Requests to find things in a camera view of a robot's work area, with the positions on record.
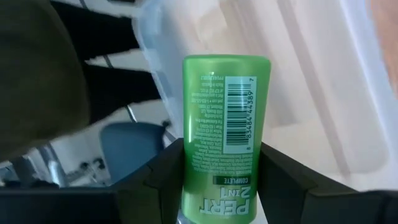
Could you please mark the grey metal stand legs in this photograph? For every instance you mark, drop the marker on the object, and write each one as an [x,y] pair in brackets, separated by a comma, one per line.
[54,169]

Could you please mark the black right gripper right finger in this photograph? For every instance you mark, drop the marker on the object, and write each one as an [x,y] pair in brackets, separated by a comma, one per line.
[295,199]

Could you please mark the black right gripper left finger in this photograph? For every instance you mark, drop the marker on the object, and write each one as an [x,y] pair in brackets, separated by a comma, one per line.
[149,193]

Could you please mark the person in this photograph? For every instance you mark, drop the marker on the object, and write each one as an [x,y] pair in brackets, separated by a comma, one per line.
[31,77]

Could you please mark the clear plastic bin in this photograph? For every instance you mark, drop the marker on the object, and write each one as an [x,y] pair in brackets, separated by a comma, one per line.
[311,93]

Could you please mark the blue chair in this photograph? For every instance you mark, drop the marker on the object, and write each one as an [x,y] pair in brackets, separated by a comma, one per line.
[130,149]

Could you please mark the green Pert shampoo bottle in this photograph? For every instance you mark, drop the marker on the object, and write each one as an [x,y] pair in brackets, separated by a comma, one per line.
[211,124]

